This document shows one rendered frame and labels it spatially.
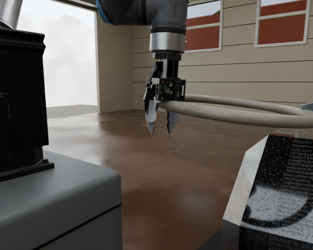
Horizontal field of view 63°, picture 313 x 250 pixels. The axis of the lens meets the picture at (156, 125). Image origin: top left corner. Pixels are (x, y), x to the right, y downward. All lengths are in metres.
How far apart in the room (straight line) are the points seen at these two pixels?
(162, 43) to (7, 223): 0.48
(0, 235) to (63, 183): 0.11
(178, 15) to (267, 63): 6.74
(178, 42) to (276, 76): 6.67
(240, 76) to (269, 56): 0.85
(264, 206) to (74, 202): 0.60
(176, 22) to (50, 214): 0.49
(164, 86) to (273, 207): 0.48
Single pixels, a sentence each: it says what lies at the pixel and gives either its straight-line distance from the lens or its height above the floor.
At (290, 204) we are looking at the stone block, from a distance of 0.86.
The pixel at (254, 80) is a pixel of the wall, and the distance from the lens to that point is 7.42.
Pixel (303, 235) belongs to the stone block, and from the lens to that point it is 0.83.
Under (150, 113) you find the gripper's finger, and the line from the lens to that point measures 0.69.
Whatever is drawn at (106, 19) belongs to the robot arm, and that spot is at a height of 1.16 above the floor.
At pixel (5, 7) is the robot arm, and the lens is 0.81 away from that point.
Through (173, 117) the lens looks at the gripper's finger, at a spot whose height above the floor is 0.91.
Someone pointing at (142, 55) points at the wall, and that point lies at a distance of 9.30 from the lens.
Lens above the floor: 1.01
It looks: 10 degrees down
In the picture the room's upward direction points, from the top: straight up
